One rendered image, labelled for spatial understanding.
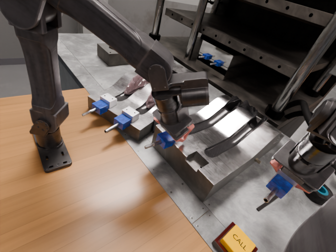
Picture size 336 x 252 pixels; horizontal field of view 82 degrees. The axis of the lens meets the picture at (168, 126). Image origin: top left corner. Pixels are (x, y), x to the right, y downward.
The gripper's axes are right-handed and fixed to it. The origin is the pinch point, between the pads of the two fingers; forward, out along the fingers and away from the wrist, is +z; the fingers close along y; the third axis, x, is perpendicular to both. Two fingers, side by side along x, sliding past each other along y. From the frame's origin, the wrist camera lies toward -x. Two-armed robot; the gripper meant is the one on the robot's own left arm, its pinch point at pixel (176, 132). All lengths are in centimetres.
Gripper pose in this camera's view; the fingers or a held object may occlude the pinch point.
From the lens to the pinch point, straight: 59.6
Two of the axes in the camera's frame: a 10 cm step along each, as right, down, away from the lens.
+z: 1.9, 5.2, 8.3
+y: -6.1, -6.0, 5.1
